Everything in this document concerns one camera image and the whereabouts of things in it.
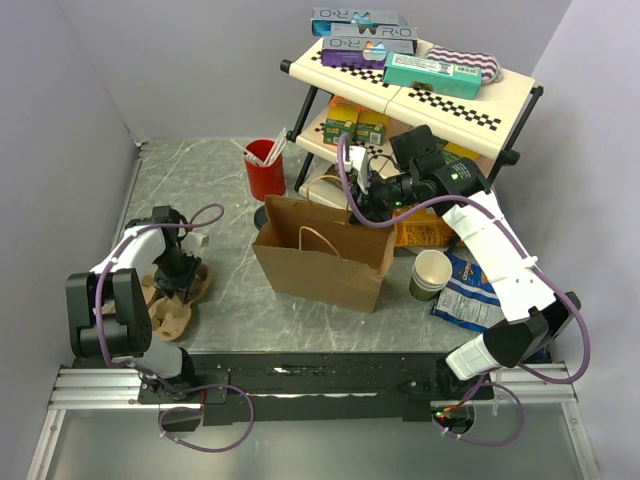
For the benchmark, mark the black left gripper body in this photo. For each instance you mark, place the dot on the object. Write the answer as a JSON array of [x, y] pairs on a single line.
[[175, 269]]

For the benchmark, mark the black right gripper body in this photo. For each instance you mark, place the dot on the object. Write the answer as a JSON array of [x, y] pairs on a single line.
[[387, 195]]

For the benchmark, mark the cardboard cup carrier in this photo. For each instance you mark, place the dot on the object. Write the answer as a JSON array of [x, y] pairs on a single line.
[[171, 316], [149, 290]]

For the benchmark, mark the brown paper bag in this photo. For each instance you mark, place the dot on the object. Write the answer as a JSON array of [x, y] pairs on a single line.
[[311, 251]]

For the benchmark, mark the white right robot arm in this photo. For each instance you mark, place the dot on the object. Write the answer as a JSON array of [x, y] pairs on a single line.
[[535, 309]]

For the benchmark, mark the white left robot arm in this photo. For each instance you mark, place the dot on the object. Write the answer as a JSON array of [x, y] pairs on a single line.
[[125, 337]]

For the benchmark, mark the orange snack bag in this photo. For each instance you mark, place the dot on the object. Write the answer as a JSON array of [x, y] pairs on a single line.
[[423, 229]]

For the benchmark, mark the green yellow box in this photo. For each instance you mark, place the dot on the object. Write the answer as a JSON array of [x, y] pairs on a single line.
[[372, 126], [342, 118], [453, 152]]

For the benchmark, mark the green yellow box far right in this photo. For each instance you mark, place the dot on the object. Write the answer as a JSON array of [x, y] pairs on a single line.
[[453, 152]]

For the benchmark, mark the stack of green paper cups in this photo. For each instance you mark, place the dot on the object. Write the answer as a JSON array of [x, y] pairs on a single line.
[[431, 272]]

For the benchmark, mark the green yellow box far left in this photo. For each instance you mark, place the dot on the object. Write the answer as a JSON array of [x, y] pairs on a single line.
[[342, 118]]

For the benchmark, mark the red plastic cup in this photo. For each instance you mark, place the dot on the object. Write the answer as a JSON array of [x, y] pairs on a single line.
[[265, 180]]

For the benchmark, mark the teal rectangular box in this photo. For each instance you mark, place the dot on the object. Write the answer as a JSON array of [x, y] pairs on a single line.
[[434, 75]]

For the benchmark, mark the blue chips bag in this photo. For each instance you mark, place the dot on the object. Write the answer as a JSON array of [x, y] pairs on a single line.
[[468, 300]]

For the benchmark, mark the purple grey R+Co box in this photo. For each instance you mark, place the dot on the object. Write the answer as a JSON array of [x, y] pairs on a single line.
[[370, 53]]

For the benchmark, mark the purple wavy pouch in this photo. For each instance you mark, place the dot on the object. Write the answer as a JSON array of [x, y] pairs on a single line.
[[491, 71]]

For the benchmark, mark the top grey R+Co box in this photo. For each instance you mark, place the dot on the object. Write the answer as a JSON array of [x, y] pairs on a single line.
[[327, 21]]

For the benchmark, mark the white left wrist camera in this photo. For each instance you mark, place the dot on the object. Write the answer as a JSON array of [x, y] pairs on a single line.
[[194, 243]]

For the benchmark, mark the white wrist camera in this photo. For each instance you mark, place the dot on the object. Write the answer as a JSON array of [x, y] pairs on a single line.
[[194, 243], [357, 162]]

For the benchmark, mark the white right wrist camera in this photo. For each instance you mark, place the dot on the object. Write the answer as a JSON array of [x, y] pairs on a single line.
[[357, 162]]

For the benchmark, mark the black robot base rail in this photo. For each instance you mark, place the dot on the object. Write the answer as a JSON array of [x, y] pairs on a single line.
[[224, 388]]

